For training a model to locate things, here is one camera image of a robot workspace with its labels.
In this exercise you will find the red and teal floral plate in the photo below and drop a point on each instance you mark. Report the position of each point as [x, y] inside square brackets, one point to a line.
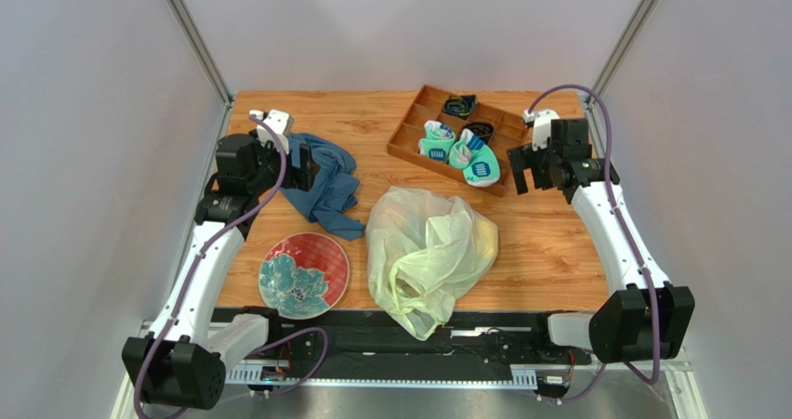
[303, 276]

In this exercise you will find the pale yellow plastic bag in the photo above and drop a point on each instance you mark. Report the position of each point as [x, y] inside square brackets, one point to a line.
[424, 252]

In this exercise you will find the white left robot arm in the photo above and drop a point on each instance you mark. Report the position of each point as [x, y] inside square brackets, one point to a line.
[204, 270]

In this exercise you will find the black sock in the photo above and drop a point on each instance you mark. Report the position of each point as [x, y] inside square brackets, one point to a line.
[482, 130]

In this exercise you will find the teal white sock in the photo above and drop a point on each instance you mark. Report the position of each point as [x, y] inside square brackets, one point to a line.
[475, 159]
[437, 142]

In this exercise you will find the teal white sock left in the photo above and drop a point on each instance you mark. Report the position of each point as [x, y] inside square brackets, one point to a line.
[437, 142]

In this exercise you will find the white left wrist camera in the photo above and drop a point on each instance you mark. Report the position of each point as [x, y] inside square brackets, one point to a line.
[271, 125]

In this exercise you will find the teal white sock right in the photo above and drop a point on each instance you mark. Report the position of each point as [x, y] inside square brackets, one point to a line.
[475, 159]

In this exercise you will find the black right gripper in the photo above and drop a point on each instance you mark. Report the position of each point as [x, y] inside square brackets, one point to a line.
[528, 161]

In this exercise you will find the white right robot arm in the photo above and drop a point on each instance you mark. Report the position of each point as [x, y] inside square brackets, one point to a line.
[612, 239]

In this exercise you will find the blue cloth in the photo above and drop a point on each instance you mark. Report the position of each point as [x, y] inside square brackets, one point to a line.
[332, 193]

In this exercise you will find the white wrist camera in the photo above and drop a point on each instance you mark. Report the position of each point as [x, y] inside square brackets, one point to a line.
[540, 121]
[271, 125]

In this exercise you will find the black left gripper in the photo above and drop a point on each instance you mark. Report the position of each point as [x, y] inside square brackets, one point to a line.
[303, 177]

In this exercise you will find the wooden compartment tray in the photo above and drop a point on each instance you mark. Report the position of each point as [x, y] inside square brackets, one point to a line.
[510, 132]

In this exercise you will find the dark blue yellow sock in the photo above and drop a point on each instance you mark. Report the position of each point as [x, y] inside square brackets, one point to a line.
[460, 106]

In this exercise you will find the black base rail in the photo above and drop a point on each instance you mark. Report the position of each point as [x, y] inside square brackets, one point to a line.
[512, 350]

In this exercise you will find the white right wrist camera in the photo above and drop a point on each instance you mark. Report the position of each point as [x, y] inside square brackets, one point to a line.
[540, 121]

